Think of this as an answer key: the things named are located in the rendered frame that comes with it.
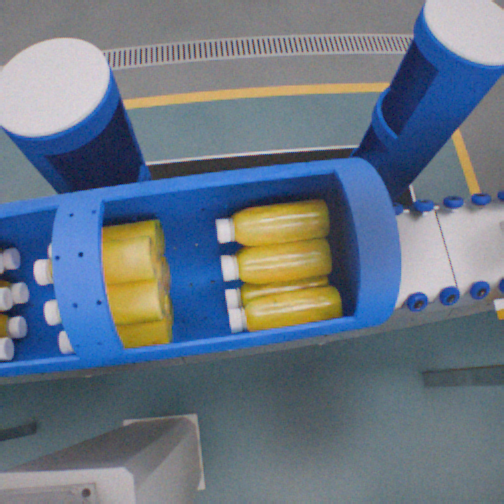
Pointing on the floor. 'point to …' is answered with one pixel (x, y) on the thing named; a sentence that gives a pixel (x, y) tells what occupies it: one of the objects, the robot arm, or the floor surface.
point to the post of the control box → (17, 432)
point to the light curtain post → (479, 376)
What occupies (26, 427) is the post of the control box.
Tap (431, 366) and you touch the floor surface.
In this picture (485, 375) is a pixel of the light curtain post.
